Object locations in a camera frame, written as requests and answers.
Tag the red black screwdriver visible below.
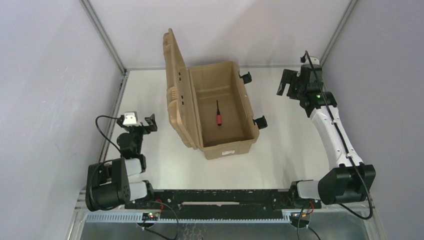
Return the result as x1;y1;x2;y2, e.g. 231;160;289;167
216;100;223;126

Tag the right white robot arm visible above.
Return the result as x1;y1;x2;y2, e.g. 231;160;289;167
277;64;376;205

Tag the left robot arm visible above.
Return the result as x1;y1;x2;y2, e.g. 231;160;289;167
85;111;158;212

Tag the upper black bin latch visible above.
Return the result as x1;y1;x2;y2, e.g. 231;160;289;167
239;71;253;85

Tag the black bin latch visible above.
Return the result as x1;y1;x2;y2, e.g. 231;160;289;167
253;115;268;130
239;71;253;85

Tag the lower black bin latch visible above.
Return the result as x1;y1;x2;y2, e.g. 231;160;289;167
253;115;268;130

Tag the tan plastic storage bin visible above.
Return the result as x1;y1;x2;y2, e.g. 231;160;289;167
163;29;260;160

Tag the left control board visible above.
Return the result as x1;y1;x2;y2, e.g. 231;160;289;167
141;212;160;222

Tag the control board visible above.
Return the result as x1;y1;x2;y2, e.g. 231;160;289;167
141;212;160;222
289;212;311;222

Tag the right control board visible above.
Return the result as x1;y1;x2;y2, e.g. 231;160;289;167
289;212;311;222

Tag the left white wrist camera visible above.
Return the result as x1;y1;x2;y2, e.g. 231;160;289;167
122;111;139;127

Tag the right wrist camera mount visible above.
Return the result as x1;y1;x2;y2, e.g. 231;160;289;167
300;55;322;72

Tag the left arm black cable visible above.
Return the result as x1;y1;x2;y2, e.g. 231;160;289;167
85;115;125;212

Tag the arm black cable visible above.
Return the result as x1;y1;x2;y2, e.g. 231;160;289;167
296;50;375;240
85;115;125;212

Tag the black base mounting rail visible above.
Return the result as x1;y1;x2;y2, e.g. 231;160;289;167
124;189;322;220

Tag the slotted grey cable duct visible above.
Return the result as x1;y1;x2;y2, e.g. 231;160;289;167
85;212;291;224

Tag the right aluminium frame post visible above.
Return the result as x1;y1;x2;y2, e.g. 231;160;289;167
319;0;359;66

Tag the aluminium frame post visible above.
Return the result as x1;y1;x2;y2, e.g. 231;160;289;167
319;0;359;66
79;0;127;75

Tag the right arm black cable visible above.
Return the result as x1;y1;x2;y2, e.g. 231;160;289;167
296;50;375;240

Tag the left aluminium frame post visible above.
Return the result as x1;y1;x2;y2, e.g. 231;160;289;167
79;0;127;75

